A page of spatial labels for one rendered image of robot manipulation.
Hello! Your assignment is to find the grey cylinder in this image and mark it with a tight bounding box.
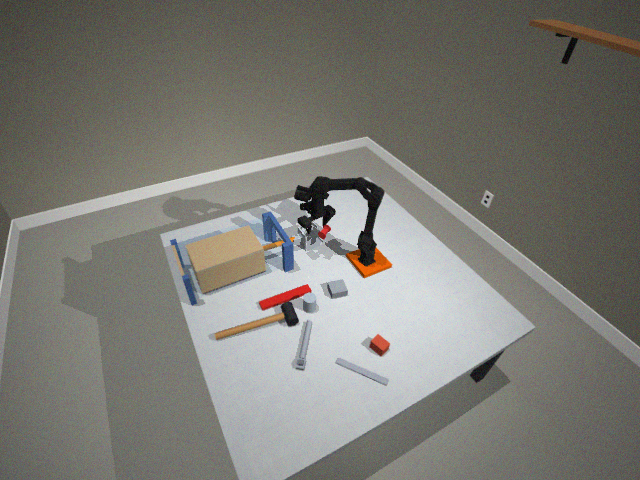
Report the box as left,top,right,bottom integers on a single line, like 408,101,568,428
303,293,316,313

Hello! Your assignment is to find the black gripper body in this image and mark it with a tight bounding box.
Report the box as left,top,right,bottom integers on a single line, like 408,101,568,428
297,204,336,229

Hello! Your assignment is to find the black-headed mallet with wooden handle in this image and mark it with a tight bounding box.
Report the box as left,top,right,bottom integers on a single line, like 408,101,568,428
214,302,299,340

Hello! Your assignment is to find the grey flat bar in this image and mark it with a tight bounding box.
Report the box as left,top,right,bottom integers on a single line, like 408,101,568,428
336,358,389,386

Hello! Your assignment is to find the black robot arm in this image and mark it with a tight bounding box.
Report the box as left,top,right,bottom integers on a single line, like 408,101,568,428
294,176,385,267

